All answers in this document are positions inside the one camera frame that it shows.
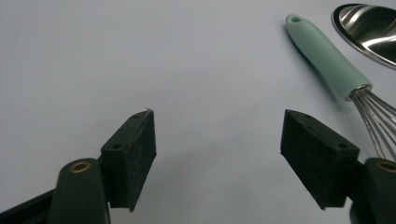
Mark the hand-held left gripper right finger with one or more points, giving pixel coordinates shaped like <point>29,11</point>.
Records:
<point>317,155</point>

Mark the stainless steel bowl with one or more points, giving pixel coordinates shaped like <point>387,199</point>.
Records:
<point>367,28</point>

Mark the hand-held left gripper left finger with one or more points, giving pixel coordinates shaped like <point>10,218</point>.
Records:
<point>130,161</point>

